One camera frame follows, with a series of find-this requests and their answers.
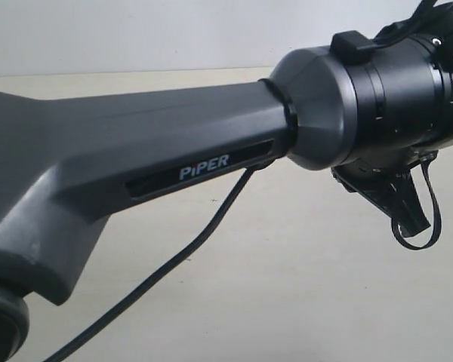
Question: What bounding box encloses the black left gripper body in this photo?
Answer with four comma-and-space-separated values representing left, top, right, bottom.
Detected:
331, 149, 438, 238

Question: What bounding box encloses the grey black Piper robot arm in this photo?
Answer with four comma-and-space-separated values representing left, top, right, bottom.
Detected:
0, 1, 453, 361

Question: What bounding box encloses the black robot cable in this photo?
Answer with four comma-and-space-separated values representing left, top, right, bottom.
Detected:
41, 158, 276, 362

